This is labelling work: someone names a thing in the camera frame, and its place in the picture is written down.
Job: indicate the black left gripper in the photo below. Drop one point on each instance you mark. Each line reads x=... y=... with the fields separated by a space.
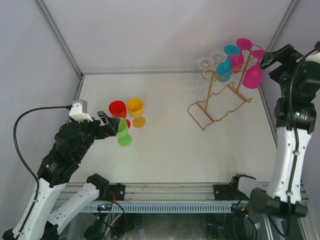
x=105 y=130

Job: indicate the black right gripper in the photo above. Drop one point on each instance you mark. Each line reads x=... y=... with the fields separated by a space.
x=286 y=55

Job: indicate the red wine glass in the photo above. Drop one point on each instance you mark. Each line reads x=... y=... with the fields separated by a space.
x=118 y=109

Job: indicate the green wine glass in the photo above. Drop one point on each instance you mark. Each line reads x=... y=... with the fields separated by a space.
x=123 y=138

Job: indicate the yellow wine glass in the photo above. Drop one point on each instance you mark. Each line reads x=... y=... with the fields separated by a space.
x=135 y=108

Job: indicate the magenta wine glass front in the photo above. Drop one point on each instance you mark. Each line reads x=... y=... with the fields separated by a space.
x=253 y=77

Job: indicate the magenta wine glass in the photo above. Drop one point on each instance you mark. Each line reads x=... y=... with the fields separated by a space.
x=237 y=61
x=253 y=77

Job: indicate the clear wine glass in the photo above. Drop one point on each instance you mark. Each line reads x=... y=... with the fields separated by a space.
x=205 y=64
x=218 y=56

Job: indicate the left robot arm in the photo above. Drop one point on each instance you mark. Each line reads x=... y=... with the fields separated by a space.
x=72 y=142

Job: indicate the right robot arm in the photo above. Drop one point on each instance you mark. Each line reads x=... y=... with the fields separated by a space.
x=299 y=79

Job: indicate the magenta wine glass rear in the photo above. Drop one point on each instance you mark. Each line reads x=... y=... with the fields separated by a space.
x=237 y=61

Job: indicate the blue wine glass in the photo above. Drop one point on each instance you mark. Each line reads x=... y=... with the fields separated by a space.
x=224 y=69

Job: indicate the clear wine glass front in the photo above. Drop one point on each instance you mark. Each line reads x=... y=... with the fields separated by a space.
x=205 y=64

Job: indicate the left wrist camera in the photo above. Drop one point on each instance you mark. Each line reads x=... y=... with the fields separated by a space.
x=78 y=111

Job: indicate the gold wire glass rack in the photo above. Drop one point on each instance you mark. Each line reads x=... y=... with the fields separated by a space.
x=223 y=98

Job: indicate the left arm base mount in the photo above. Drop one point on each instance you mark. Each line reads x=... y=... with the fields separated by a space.
x=115 y=192

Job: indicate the aluminium frame rail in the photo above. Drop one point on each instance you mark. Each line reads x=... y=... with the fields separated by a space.
x=164 y=192

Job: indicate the slotted grey cable duct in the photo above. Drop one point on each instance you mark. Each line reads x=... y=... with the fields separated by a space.
x=161 y=208

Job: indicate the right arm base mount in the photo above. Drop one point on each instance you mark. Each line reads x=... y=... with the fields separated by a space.
x=227 y=192

